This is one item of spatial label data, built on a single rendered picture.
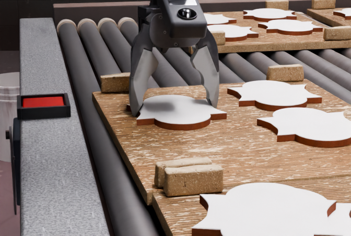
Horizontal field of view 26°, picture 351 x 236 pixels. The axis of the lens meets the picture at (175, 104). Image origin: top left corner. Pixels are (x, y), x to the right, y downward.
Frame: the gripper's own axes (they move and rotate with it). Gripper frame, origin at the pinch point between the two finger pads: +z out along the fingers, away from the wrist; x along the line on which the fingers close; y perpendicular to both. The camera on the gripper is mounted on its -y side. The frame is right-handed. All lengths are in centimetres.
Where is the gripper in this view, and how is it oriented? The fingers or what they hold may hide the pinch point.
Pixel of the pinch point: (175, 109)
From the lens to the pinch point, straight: 103.5
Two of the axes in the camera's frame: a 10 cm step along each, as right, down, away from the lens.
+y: -2.4, -1.8, 9.5
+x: -9.7, 0.6, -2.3
